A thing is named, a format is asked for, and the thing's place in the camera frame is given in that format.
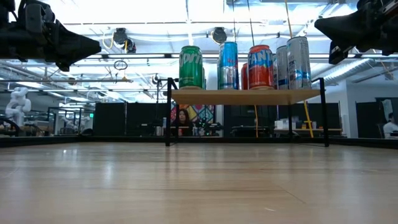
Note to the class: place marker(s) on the white box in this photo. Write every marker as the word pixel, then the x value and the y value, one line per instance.
pixel 280 124

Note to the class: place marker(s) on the colourful wall mural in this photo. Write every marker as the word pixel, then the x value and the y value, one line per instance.
pixel 202 112

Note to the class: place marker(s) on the small cup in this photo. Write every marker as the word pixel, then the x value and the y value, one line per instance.
pixel 314 125
pixel 303 126

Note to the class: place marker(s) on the grey plastic cover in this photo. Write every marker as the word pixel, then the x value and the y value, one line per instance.
pixel 387 109

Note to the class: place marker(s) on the black hanging ceiling device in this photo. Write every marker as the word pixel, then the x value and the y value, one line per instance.
pixel 119 35
pixel 131 46
pixel 219 35

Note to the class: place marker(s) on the person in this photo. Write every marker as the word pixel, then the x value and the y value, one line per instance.
pixel 184 119
pixel 390 127

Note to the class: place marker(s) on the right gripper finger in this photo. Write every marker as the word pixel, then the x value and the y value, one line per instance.
pixel 336 53
pixel 345 29

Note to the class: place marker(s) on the blue silver Red Bull can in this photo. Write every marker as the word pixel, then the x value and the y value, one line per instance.
pixel 228 68

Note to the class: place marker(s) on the wooden shelf with black legs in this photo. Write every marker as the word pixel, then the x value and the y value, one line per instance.
pixel 242 97

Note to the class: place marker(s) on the orange Fanta soda can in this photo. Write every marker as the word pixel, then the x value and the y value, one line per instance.
pixel 244 77
pixel 260 71

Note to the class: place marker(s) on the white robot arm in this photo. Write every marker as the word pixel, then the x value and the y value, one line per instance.
pixel 70 122
pixel 18 104

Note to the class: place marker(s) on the dark robot with green lights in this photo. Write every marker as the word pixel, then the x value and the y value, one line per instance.
pixel 208 127

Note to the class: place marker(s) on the black office cabinet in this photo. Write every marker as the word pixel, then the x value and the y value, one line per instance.
pixel 370 118

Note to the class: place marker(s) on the thin orange pole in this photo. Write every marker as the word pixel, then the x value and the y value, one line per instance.
pixel 256 121

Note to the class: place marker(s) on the tall white energy drink can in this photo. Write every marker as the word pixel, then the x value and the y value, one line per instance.
pixel 298 65
pixel 280 68

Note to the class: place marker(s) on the wooden background desk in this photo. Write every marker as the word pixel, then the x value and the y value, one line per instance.
pixel 329 130

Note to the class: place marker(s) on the black office partition panel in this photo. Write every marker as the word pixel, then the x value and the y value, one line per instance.
pixel 112 118
pixel 270 113

